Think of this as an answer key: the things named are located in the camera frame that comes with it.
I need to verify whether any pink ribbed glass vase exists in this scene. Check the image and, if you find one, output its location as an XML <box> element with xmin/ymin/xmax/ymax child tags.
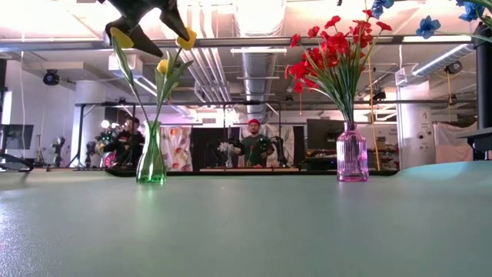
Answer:
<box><xmin>336</xmin><ymin>122</ymin><xmax>370</xmax><ymax>182</ymax></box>

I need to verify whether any dark wall screen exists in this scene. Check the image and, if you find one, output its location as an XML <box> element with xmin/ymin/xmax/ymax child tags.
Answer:
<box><xmin>0</xmin><ymin>123</ymin><xmax>35</xmax><ymax>151</ymax></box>

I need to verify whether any green table mat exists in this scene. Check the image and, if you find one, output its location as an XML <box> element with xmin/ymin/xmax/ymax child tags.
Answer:
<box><xmin>0</xmin><ymin>159</ymin><xmax>492</xmax><ymax>277</ymax></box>

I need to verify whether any long ceiling light fixture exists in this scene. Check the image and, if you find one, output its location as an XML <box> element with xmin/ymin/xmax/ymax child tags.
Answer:
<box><xmin>230</xmin><ymin>46</ymin><xmax>288</xmax><ymax>55</ymax></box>

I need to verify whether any yellow cable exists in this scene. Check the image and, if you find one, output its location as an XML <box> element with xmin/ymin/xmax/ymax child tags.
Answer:
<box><xmin>367</xmin><ymin>55</ymin><xmax>381</xmax><ymax>170</ymax></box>

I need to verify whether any small blue flower bunch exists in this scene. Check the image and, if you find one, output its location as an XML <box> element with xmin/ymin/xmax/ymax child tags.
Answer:
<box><xmin>455</xmin><ymin>0</ymin><xmax>492</xmax><ymax>24</ymax></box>

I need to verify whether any black monitor pole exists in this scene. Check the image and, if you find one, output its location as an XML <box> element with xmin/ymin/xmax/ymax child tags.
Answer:
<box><xmin>474</xmin><ymin>22</ymin><xmax>492</xmax><ymax>130</ymax></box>

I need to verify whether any large blue flower bunch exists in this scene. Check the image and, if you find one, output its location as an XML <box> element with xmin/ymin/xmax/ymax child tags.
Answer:
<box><xmin>371</xmin><ymin>0</ymin><xmax>492</xmax><ymax>43</ymax></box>

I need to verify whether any grey overhead beam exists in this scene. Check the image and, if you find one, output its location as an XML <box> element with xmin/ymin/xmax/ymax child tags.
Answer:
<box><xmin>0</xmin><ymin>36</ymin><xmax>474</xmax><ymax>52</ymax></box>

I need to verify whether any black side desk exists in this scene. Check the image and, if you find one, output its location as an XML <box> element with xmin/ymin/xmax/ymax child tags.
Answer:
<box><xmin>457</xmin><ymin>128</ymin><xmax>492</xmax><ymax>152</ymax></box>

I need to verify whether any white ceiling unit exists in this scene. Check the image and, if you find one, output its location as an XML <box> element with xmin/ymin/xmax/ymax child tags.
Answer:
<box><xmin>108</xmin><ymin>52</ymin><xmax>143</xmax><ymax>72</ymax></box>

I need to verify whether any black horizontal rail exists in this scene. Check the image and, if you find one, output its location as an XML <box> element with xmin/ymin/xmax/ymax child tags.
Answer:
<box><xmin>75</xmin><ymin>99</ymin><xmax>477</xmax><ymax>108</ymax></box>

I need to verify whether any pink cloth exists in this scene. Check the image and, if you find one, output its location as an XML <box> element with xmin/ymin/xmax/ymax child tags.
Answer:
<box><xmin>434</xmin><ymin>122</ymin><xmax>474</xmax><ymax>165</ymax></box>

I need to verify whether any white flower bouquet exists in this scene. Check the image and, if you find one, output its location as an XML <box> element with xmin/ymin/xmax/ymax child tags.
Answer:
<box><xmin>217</xmin><ymin>141</ymin><xmax>238</xmax><ymax>169</ymax></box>

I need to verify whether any black looped cable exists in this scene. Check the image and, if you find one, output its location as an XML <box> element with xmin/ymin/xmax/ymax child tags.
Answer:
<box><xmin>0</xmin><ymin>152</ymin><xmax>35</xmax><ymax>173</ymax></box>

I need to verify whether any black ceiling lamp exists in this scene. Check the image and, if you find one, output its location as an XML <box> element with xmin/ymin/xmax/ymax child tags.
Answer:
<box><xmin>42</xmin><ymin>68</ymin><xmax>61</xmax><ymax>86</ymax></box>
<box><xmin>445</xmin><ymin>60</ymin><xmax>464</xmax><ymax>75</ymax></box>

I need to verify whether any person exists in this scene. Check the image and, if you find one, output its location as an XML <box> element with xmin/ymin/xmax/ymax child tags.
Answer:
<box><xmin>103</xmin><ymin>116</ymin><xmax>146</xmax><ymax>169</ymax></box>
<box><xmin>240</xmin><ymin>118</ymin><xmax>276</xmax><ymax>169</ymax></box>

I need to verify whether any green glass vase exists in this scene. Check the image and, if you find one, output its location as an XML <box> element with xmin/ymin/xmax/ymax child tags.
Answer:
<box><xmin>135</xmin><ymin>121</ymin><xmax>168</xmax><ymax>184</ymax></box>

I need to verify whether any black monitor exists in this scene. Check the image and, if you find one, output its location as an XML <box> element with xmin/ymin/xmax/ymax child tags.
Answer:
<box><xmin>306</xmin><ymin>118</ymin><xmax>344</xmax><ymax>152</ymax></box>

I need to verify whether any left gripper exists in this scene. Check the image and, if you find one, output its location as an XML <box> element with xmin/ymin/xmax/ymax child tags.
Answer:
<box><xmin>98</xmin><ymin>0</ymin><xmax>192</xmax><ymax>59</ymax></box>

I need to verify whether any floral patterned curtain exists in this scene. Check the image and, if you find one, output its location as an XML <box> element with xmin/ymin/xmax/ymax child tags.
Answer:
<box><xmin>159</xmin><ymin>125</ymin><xmax>193</xmax><ymax>172</ymax></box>

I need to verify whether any white pillar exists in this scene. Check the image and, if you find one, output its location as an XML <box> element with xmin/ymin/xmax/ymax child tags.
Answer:
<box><xmin>397</xmin><ymin>82</ymin><xmax>437</xmax><ymax>170</ymax></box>

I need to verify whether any red flower bunch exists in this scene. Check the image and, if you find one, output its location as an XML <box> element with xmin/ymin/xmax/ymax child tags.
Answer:
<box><xmin>307</xmin><ymin>8</ymin><xmax>393</xmax><ymax>124</ymax></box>
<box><xmin>290</xmin><ymin>32</ymin><xmax>366</xmax><ymax>124</ymax></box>
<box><xmin>284</xmin><ymin>48</ymin><xmax>353</xmax><ymax>124</ymax></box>

